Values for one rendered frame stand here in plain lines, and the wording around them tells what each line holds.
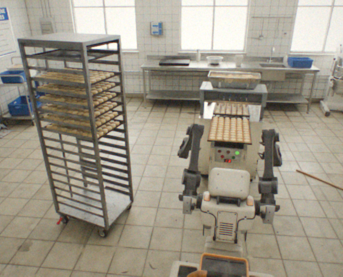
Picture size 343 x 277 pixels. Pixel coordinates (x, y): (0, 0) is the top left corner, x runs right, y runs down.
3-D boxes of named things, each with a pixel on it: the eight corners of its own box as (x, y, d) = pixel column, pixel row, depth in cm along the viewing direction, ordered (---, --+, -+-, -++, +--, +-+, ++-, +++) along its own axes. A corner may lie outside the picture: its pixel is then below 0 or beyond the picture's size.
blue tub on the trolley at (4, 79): (9, 79, 527) (6, 70, 521) (29, 79, 526) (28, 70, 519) (-1, 83, 501) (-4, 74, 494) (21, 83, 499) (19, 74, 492)
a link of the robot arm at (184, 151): (187, 131, 194) (203, 134, 195) (188, 123, 197) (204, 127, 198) (175, 158, 231) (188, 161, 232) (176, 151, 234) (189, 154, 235)
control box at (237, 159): (214, 159, 277) (215, 146, 271) (240, 161, 272) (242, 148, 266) (214, 161, 274) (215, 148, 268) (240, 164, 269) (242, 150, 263)
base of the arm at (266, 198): (257, 205, 155) (280, 208, 153) (257, 190, 159) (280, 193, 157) (255, 209, 163) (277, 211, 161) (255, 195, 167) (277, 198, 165)
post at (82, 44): (109, 228, 276) (85, 41, 202) (107, 230, 274) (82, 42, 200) (106, 227, 277) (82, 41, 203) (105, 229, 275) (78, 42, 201)
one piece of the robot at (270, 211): (272, 225, 155) (275, 206, 152) (263, 223, 156) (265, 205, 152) (270, 215, 164) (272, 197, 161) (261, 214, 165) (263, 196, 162)
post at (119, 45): (133, 201, 313) (121, 34, 239) (132, 203, 311) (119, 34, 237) (131, 200, 314) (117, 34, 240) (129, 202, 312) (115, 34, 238)
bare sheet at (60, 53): (116, 53, 243) (116, 51, 243) (86, 62, 211) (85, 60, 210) (61, 50, 266) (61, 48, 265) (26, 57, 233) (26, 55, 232)
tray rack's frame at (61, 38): (134, 206, 318) (121, 34, 240) (107, 238, 276) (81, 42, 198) (87, 192, 342) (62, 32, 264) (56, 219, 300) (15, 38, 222)
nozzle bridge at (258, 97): (202, 108, 365) (203, 81, 350) (261, 112, 351) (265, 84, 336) (198, 117, 336) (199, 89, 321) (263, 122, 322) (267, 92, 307)
